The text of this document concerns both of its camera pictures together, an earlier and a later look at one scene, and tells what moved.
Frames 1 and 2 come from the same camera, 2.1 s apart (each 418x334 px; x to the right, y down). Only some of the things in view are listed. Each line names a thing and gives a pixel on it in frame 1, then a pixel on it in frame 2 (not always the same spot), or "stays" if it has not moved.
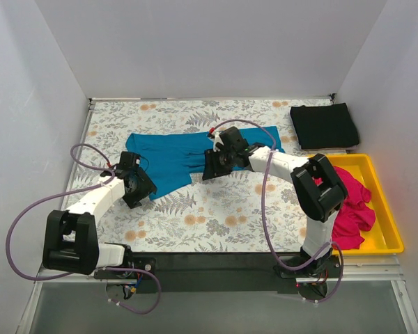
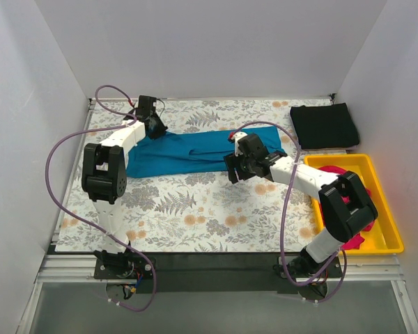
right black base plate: x=327 y=266 stays
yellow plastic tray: x=384 y=236 stays
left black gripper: x=143 y=188 → x=157 y=126
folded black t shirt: x=327 y=126 stays
